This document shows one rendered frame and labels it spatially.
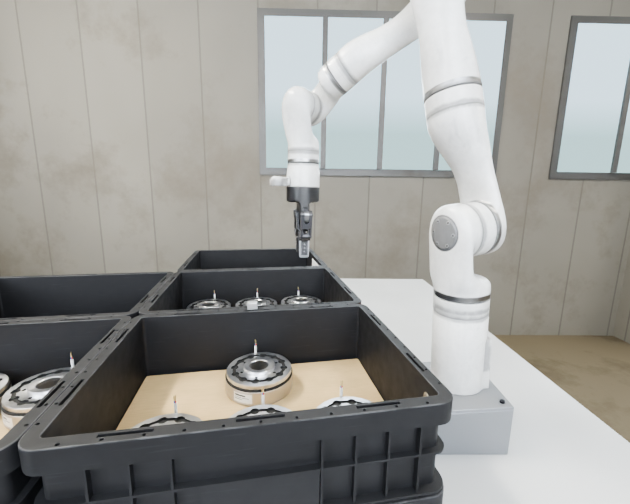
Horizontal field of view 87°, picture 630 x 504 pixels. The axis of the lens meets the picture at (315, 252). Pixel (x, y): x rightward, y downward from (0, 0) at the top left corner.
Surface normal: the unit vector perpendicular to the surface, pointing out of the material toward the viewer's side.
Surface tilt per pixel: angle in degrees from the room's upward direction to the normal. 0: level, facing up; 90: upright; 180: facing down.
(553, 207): 90
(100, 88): 90
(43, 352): 90
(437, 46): 87
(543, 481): 0
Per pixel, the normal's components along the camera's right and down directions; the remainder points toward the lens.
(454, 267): -0.80, 0.22
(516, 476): 0.01, -0.98
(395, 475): 0.18, 0.18
